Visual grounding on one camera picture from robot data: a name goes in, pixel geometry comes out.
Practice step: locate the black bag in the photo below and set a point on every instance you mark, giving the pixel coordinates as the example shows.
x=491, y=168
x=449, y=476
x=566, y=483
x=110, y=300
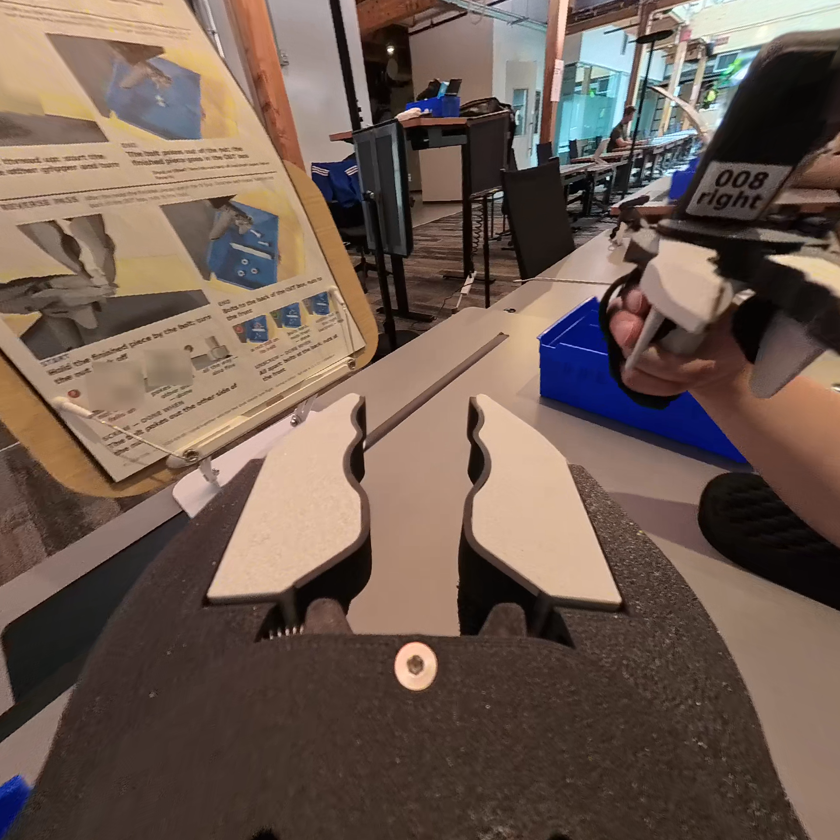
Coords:
x=485, y=108

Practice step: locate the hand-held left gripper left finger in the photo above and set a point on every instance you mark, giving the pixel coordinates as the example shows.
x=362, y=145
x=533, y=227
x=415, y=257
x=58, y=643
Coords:
x=295, y=518

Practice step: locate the printed instruction sheet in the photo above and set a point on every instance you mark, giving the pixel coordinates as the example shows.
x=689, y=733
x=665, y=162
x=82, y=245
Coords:
x=164, y=197

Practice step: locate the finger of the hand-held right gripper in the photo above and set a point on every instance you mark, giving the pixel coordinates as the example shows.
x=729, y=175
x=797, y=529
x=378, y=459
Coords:
x=807, y=295
x=689, y=289

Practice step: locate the wooden top office desk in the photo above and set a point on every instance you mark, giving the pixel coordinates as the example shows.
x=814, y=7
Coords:
x=426, y=123

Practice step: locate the small blue bin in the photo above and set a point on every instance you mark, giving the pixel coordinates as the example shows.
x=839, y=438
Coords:
x=433, y=108
x=682, y=184

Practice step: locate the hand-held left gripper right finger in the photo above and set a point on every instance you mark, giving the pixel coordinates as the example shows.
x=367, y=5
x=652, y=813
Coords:
x=538, y=525

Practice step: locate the wooden backboard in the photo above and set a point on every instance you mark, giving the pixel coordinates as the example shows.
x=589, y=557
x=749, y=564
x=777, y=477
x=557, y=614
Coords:
x=341, y=262

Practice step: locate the person's right hand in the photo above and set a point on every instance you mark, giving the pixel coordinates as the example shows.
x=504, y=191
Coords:
x=689, y=374

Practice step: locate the blue striped jacket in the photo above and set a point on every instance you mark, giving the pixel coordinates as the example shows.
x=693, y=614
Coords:
x=334, y=190

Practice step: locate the dark framed panel on stand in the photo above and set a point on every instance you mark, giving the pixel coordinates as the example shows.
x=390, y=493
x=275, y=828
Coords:
x=384, y=190

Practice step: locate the person's right forearm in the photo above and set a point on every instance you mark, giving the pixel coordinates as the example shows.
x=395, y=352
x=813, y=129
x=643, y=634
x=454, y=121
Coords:
x=787, y=459

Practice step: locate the black panel stand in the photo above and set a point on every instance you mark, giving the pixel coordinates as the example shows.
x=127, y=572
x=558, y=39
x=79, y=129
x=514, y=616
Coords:
x=538, y=216
x=489, y=154

